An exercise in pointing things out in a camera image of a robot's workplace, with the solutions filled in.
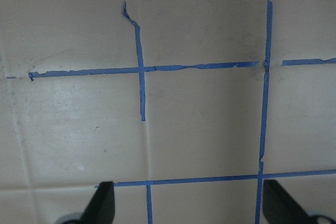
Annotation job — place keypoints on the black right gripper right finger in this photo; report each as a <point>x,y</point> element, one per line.
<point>279,207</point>

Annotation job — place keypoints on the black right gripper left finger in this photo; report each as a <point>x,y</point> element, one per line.
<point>101,208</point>

